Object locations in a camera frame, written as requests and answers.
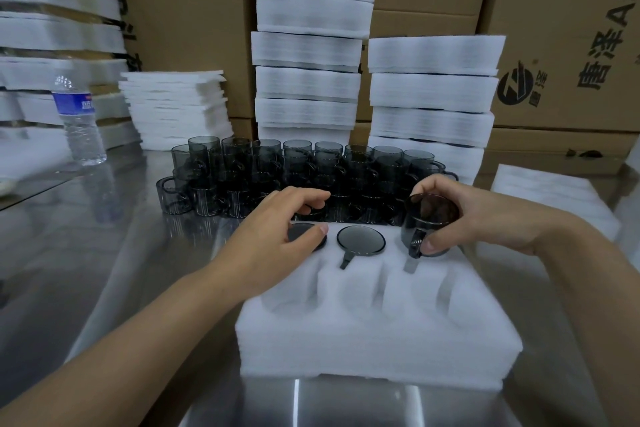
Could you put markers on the white slotted foam tray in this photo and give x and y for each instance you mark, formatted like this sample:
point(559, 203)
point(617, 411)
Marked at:
point(380, 331)

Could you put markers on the person's right hand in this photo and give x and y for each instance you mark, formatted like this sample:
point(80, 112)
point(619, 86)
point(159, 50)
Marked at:
point(490, 219)

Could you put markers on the flat brown cardboard box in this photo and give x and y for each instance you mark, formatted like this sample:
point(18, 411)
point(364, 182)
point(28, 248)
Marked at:
point(560, 149)

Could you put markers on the low pile of foam sheets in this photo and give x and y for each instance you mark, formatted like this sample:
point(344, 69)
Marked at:
point(555, 196)

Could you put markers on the group of grey glass cups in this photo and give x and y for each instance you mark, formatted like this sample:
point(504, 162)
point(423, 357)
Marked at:
point(300, 176)

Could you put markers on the clear plastic water bottle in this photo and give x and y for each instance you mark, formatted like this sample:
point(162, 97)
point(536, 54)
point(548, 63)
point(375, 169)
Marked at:
point(80, 126)

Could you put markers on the person's left hand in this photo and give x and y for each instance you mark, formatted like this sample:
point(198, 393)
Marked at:
point(265, 246)

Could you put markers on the pile of thin foam sheets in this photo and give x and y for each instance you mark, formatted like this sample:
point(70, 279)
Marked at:
point(175, 109)

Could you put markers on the large printed cardboard box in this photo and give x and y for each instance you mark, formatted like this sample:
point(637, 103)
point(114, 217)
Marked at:
point(570, 36)

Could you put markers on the tall stack of foam trays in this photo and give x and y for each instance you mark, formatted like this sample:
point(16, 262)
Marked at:
point(310, 46)

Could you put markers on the person's right thumb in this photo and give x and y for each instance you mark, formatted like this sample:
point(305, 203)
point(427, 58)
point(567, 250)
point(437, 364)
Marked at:
point(436, 242)

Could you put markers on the person's left thumb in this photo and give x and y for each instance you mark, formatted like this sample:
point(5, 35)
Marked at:
point(312, 235)

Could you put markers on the person's right forearm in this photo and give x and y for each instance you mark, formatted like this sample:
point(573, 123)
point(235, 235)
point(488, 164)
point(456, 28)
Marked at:
point(595, 301)

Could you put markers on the stack of foam and cardboard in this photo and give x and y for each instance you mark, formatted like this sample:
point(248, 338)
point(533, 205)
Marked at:
point(55, 36)

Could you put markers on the person's left forearm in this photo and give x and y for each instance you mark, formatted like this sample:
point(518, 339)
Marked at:
point(130, 341)

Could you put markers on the short stack of foam trays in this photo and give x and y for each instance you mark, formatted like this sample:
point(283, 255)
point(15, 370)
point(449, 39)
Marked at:
point(432, 91)

